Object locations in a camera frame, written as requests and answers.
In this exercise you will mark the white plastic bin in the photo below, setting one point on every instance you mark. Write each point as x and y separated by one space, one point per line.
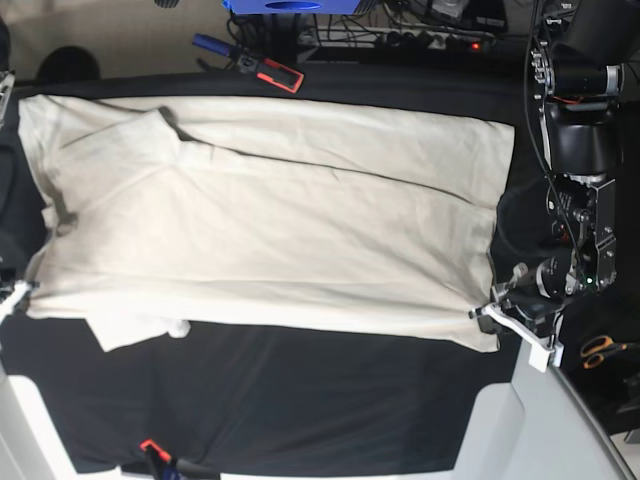
536 426

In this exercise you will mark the blue orange clamp bottom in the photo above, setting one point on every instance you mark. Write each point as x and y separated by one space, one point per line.
163 466

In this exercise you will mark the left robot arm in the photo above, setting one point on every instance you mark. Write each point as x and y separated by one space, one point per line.
573 78

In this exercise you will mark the blue orange clamp top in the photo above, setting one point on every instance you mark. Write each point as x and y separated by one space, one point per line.
260 67

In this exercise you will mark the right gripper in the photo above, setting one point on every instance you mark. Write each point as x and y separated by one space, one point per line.
14 291

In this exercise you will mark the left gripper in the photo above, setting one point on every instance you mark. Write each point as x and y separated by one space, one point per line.
535 297

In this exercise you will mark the blue orange clamp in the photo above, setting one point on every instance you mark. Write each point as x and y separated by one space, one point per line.
260 67
163 466

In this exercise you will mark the white T-shirt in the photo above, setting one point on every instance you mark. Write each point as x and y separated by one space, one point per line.
260 211

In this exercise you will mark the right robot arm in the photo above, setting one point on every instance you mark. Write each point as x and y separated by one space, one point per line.
12 254

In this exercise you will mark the orange handled scissors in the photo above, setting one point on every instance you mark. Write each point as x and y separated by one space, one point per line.
597 350

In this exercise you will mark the blue box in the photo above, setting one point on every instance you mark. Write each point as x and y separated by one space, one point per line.
247 7

